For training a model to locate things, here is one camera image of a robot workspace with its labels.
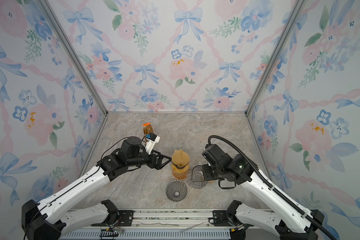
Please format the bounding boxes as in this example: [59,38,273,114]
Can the coffee filter pack orange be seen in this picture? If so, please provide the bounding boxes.
[143,123,154,135]

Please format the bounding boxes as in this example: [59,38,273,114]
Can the right aluminium corner post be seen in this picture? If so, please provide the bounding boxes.
[246,0,306,118]

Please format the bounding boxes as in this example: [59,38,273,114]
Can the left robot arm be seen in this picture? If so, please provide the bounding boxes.
[22,134,172,240]

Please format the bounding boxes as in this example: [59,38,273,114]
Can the orange glass carafe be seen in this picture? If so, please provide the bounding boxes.
[172,168,189,180]

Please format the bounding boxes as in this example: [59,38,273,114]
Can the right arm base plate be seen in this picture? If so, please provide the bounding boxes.
[209,210,253,228]

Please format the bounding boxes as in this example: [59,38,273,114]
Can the aluminium corner post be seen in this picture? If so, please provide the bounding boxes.
[246,0,306,118]
[36,0,108,116]

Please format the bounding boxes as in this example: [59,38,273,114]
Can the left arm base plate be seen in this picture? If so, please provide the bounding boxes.
[91,210,135,227]

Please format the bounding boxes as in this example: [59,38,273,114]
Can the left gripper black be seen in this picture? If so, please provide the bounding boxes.
[127,148,172,169]

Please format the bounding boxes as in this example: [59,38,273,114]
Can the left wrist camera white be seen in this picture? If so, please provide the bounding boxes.
[145,133,161,155]

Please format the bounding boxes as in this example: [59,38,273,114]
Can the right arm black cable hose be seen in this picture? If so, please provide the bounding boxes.
[207,134,338,240]

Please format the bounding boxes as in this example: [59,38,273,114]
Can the left aluminium corner post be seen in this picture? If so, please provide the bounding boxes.
[36,0,108,116]

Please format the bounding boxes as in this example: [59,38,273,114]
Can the grey ribbed dripper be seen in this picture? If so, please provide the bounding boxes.
[166,180,188,202]

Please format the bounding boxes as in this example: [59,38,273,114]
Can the aluminium mounting rail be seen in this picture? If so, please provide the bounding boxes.
[41,208,304,240]

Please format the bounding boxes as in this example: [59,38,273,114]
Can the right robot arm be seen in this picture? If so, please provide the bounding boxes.
[202,144,327,240]

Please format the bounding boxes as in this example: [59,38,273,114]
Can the brown paper coffee filter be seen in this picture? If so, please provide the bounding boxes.
[172,150,190,171]

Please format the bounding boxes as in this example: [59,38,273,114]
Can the grey glass carafe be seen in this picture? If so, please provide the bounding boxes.
[186,165,207,189]

